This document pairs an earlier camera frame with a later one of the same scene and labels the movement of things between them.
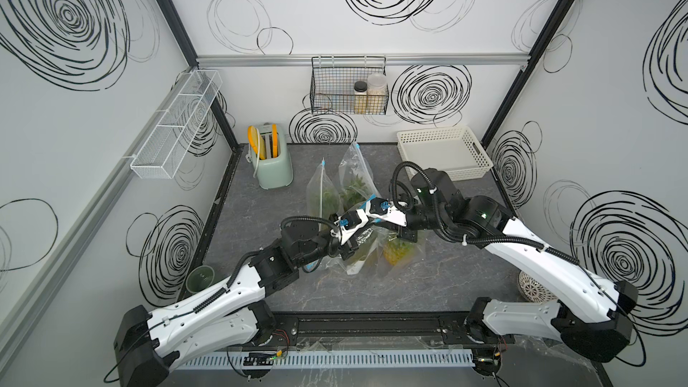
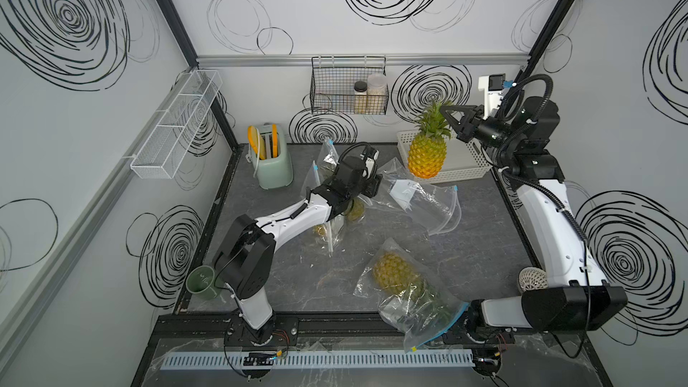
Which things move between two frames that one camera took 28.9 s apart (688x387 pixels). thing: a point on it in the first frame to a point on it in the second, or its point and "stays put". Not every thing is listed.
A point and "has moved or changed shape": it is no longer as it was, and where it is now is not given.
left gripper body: [345, 250] to [367, 187]
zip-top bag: [368, 258] to [411, 298]
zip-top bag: [394, 254] has moved or changed shape
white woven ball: [533, 290] stays put
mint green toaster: [272, 161] stays put
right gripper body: [416, 219] to [490, 134]
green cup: [199, 278] stays put
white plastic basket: [455, 150] stays put
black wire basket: [348, 85] stays put
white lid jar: [376, 94] stays put
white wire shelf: [160, 154] stays put
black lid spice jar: [360, 98] stays put
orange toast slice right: [275, 140] stays put
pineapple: [396, 250] to [427, 149]
